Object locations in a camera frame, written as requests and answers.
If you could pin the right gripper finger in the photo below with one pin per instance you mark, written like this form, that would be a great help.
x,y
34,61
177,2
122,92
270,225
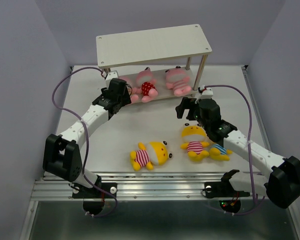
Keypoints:
x,y
187,103
180,109

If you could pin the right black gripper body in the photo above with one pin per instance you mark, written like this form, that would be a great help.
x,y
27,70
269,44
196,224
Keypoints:
x,y
200,120

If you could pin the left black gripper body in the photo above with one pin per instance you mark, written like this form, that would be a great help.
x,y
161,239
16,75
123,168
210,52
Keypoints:
x,y
103,91

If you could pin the pink frog orange-striped shirt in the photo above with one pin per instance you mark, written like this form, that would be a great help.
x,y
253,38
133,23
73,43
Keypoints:
x,y
132,90

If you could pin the pink frog red polka-dot shirt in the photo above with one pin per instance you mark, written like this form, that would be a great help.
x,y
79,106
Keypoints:
x,y
145,85

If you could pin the pink frog pink-striped shirt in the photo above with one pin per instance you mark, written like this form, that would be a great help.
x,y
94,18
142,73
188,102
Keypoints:
x,y
177,80

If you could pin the yellow frog red-striped shirt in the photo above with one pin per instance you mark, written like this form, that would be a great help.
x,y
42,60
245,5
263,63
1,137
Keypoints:
x,y
194,142

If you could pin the yellow frog blue-striped shirt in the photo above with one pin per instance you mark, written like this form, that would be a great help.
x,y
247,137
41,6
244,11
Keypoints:
x,y
219,153

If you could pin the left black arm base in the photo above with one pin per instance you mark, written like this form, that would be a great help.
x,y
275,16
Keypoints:
x,y
82,192

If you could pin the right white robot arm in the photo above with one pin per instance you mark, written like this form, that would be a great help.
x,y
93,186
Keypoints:
x,y
279,178

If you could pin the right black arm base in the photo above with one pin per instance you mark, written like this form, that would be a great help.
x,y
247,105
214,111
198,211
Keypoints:
x,y
230,202

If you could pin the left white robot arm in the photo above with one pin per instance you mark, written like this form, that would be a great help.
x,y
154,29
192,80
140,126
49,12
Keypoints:
x,y
65,155

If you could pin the white two-tier shelf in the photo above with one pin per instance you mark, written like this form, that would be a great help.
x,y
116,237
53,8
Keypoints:
x,y
160,49

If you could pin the yellow frog lying sideways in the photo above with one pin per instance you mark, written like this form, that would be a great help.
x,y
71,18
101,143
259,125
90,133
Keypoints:
x,y
154,153

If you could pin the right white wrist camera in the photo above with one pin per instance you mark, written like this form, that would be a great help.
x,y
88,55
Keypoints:
x,y
204,92

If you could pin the aluminium mounting rail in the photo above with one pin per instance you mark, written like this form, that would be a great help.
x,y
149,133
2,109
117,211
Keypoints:
x,y
179,178

